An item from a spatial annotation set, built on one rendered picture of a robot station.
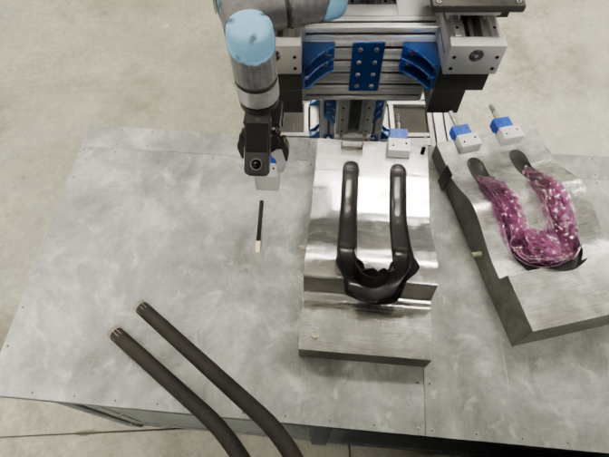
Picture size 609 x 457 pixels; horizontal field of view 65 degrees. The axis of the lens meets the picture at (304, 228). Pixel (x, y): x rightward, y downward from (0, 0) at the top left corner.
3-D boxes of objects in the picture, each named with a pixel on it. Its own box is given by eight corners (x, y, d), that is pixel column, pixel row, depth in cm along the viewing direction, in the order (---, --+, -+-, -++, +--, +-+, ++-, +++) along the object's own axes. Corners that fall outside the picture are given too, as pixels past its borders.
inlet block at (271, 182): (263, 142, 112) (261, 128, 107) (284, 144, 112) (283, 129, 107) (256, 189, 106) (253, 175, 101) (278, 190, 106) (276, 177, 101)
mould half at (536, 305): (430, 156, 122) (441, 128, 112) (526, 139, 124) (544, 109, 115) (511, 346, 99) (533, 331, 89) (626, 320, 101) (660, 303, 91)
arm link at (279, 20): (276, 5, 89) (290, 44, 84) (217, 15, 88) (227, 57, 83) (274, -35, 82) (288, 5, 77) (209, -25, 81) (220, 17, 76)
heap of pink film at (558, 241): (467, 178, 112) (477, 158, 105) (537, 164, 113) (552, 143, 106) (512, 277, 100) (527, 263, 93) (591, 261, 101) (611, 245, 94)
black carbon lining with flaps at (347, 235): (341, 165, 113) (343, 140, 104) (409, 170, 112) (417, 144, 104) (332, 305, 96) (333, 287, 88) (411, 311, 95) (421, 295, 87)
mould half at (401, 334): (317, 160, 122) (317, 125, 110) (420, 167, 121) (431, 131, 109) (298, 356, 98) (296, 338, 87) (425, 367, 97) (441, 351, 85)
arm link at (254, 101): (275, 95, 80) (227, 92, 81) (276, 113, 84) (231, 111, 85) (280, 63, 84) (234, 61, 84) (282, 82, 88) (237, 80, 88)
